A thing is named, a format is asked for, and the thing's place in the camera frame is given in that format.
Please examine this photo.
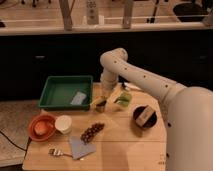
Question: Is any white plastic cup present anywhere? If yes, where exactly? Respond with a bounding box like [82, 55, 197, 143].
[55, 115, 72, 134]

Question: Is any blue sponge in tray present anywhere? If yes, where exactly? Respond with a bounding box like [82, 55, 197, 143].
[70, 92, 87, 105]

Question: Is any yellow banana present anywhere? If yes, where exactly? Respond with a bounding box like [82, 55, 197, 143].
[90, 96, 106, 106]

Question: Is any green plastic tray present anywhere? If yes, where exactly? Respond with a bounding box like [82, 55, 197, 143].
[39, 75, 93, 110]

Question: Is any black bowl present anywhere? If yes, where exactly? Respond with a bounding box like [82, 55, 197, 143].
[133, 106, 157, 129]

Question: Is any blue folded cloth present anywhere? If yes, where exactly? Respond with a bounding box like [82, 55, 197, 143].
[69, 137, 96, 160]

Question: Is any wooden table board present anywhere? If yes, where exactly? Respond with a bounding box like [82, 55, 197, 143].
[23, 91, 166, 171]

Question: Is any orange fruit in bowl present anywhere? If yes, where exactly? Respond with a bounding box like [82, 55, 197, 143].
[34, 121, 47, 136]

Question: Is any small metal cup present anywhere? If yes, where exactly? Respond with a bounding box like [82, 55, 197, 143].
[95, 100, 107, 113]

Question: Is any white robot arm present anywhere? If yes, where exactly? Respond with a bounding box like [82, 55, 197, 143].
[100, 48, 213, 171]

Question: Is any bunch of dark grapes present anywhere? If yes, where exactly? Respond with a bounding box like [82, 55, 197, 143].
[80, 123, 105, 144]

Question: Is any tan block in bowl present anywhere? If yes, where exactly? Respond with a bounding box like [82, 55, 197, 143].
[135, 106, 154, 127]

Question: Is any orange plastic bowl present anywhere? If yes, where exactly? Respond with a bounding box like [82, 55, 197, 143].
[28, 114, 56, 142]

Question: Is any black cable left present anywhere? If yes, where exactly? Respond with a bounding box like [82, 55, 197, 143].
[0, 129, 32, 157]

